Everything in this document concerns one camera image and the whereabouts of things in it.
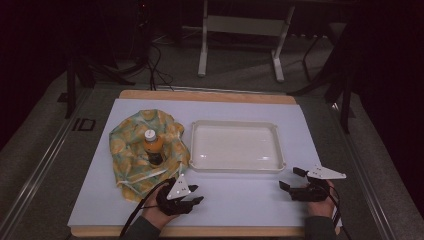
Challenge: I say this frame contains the white plastic tray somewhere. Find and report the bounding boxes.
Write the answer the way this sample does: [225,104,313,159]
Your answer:
[188,119,287,174]

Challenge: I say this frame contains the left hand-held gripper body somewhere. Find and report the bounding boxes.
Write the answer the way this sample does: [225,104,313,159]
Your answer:
[155,173,195,217]

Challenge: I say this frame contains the black metal stand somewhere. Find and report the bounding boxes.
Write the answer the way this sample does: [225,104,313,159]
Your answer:
[64,54,137,120]
[287,21,357,135]

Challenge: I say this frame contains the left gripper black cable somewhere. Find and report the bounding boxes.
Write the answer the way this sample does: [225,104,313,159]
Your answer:
[118,178,174,239]

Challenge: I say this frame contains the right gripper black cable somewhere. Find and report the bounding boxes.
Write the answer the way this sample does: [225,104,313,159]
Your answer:
[324,183,353,240]

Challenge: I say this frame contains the aluminium rail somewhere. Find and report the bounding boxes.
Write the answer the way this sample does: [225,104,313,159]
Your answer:
[0,87,95,238]
[328,101,398,240]

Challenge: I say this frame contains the white table mat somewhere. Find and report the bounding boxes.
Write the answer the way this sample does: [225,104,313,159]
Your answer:
[67,97,343,229]

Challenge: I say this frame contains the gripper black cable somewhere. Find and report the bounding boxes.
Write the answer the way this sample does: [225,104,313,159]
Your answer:
[118,178,174,239]
[324,183,353,240]

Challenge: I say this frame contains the person's left hand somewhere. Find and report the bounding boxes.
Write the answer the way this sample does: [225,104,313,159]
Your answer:
[141,185,178,231]

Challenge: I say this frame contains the person's right hand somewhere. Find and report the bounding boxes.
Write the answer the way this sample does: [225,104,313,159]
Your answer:
[306,179,337,220]

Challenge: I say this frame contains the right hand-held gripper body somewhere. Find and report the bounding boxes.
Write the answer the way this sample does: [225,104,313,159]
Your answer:
[288,164,347,203]

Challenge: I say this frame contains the white metal desk frame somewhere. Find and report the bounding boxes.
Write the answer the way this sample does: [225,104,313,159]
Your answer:
[197,0,297,83]

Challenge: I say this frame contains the orange juice bottle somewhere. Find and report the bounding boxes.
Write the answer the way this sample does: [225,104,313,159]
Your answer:
[142,129,166,167]

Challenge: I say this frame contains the yellow green lemon-print cloth bag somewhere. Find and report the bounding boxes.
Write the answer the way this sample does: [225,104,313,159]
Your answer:
[108,109,192,203]

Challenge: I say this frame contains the black floor cables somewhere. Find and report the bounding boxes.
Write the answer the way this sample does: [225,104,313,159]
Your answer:
[145,41,175,92]

